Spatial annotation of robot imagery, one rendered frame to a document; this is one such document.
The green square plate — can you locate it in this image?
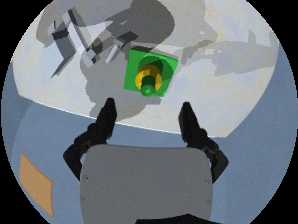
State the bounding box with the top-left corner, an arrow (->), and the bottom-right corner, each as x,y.
124,48 -> 178,97

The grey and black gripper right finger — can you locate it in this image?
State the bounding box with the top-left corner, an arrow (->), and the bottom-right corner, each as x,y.
178,102 -> 229,184

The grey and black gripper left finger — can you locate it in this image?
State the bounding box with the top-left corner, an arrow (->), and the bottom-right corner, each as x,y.
63,98 -> 117,181

